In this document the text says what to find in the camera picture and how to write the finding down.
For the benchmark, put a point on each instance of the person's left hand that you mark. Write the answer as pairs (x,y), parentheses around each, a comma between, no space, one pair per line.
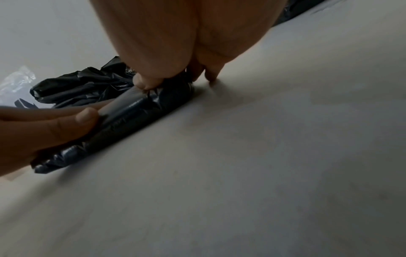
(28,133)

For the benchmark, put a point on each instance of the person's right hand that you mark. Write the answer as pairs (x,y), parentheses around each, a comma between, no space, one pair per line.
(165,32)

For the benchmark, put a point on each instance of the black plastic bag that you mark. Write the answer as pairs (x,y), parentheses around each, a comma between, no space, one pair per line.
(136,113)
(82,84)

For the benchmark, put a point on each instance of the clear plastic wrapper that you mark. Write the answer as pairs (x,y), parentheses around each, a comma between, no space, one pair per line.
(16,84)

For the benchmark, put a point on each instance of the crumpled black plastic bag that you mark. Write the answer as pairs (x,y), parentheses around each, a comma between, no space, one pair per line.
(82,84)

